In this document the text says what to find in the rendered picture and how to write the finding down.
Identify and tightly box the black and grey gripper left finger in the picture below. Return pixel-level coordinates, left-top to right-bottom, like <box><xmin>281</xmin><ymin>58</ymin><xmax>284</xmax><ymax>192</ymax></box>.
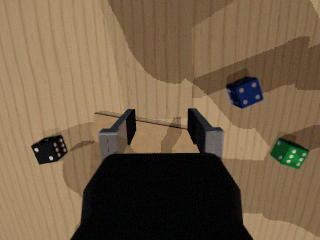
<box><xmin>98</xmin><ymin>109</ymin><xmax>136</xmax><ymax>161</ymax></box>

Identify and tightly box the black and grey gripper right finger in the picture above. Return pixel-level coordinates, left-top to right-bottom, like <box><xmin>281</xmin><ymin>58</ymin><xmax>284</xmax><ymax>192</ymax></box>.
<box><xmin>187</xmin><ymin>108</ymin><xmax>225</xmax><ymax>161</ymax></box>

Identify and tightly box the tan cork mat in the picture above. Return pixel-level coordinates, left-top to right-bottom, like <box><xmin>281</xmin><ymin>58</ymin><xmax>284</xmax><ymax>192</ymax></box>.
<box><xmin>89</xmin><ymin>113</ymin><xmax>200</xmax><ymax>181</ymax></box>

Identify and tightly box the green die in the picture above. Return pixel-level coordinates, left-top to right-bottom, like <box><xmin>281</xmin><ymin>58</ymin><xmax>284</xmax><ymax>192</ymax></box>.
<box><xmin>270</xmin><ymin>138</ymin><xmax>309</xmax><ymax>169</ymax></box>

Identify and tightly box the blue die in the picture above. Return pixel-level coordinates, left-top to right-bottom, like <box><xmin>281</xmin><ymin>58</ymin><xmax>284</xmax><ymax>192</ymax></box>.
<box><xmin>226</xmin><ymin>77</ymin><xmax>264</xmax><ymax>109</ymax></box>

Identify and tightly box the black die with white pips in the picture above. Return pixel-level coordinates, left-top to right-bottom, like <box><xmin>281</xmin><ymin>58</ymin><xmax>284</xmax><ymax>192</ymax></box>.
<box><xmin>31</xmin><ymin>135</ymin><xmax>68</xmax><ymax>164</ymax></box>

